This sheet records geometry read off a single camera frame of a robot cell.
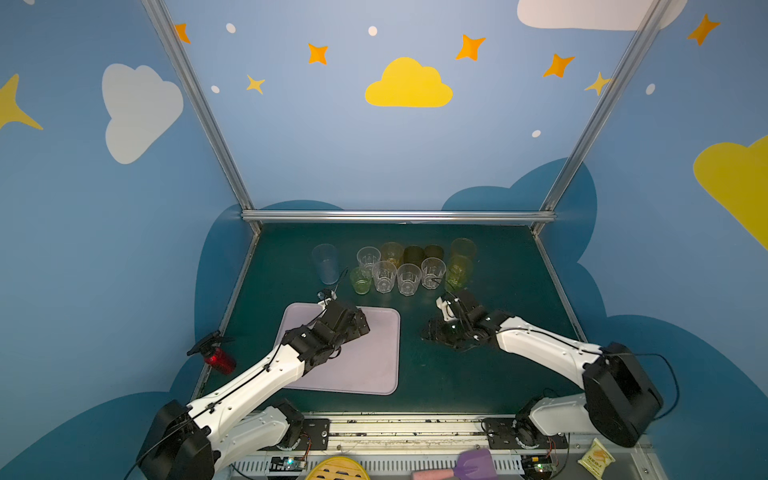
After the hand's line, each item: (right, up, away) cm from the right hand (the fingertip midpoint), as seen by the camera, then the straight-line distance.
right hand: (427, 333), depth 85 cm
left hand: (-20, +3, -3) cm, 20 cm away
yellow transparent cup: (-10, +24, +23) cm, 35 cm away
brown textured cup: (-2, +23, +19) cm, 30 cm away
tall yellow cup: (+14, +25, +15) cm, 32 cm away
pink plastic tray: (-17, -9, 0) cm, 19 cm away
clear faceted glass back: (-18, +23, +22) cm, 36 cm away
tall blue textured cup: (-33, +21, +18) cm, 43 cm away
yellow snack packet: (+39, -27, -14) cm, 49 cm away
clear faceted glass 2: (-4, +14, +18) cm, 24 cm away
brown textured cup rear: (+5, +24, +20) cm, 32 cm away
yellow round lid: (-23, -27, -16) cm, 39 cm away
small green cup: (-21, +14, +17) cm, 31 cm away
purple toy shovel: (+9, -28, -15) cm, 33 cm away
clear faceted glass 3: (+5, +17, +19) cm, 26 cm away
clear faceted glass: (-13, +16, +19) cm, 28 cm away
